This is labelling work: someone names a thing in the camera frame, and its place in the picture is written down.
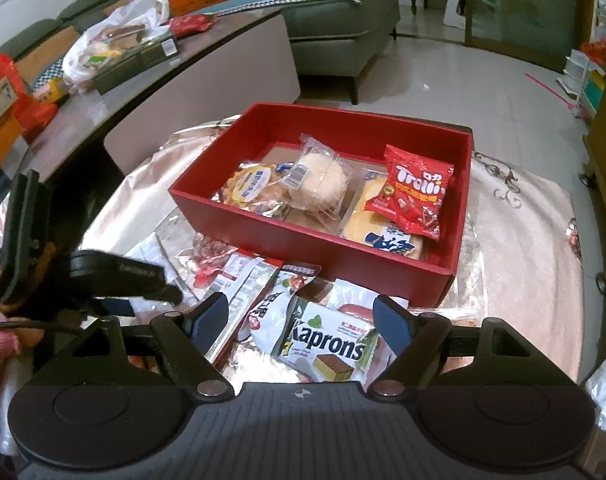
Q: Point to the red cardboard box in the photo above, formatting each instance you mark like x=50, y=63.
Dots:
x=308, y=245

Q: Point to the teal storage bin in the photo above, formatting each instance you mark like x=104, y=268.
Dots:
x=594, y=92

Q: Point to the white text print packet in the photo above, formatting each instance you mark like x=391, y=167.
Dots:
x=243, y=290

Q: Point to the clear red print packet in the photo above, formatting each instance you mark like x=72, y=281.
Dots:
x=210, y=255

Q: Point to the white wafer packet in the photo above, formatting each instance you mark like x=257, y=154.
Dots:
x=323, y=345

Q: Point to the glass sliding door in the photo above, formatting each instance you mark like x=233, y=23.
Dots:
x=523, y=5

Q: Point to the red gummy packet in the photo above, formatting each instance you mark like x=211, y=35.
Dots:
x=413, y=195

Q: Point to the yellow waffle packet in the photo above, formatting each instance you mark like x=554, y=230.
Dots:
x=253, y=185

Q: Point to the white red print packet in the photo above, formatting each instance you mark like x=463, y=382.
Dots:
x=268, y=315

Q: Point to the yellow cake bread packet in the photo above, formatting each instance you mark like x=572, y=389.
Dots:
x=368, y=225

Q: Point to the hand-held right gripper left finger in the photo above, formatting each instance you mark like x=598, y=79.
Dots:
x=210, y=321

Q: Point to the orange red plastic bag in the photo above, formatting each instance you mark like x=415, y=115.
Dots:
x=598, y=50

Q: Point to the pink sausage packet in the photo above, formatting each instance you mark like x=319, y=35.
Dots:
x=353, y=305

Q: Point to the grey sofa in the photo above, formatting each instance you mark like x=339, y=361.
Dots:
x=333, y=35

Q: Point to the white storage drawers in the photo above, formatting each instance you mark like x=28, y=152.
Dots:
x=575, y=67

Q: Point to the brown cardboard sheet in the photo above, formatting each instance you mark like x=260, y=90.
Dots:
x=48, y=47

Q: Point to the grey top side table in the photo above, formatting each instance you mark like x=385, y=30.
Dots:
x=148, y=90

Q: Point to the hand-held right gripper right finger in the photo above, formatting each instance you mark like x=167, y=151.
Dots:
x=390, y=325

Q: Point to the round bun packet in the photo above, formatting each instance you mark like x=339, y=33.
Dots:
x=318, y=180

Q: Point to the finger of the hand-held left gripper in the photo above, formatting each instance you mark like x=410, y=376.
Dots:
x=123, y=271
x=115, y=307

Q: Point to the white plastic bag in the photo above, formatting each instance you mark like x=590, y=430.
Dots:
x=133, y=12

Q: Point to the red snack bag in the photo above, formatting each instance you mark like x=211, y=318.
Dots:
x=193, y=24

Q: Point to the orange red wrapper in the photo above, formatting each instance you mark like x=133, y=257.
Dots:
x=38, y=115

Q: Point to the dark green box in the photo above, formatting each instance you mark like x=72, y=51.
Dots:
x=133, y=67

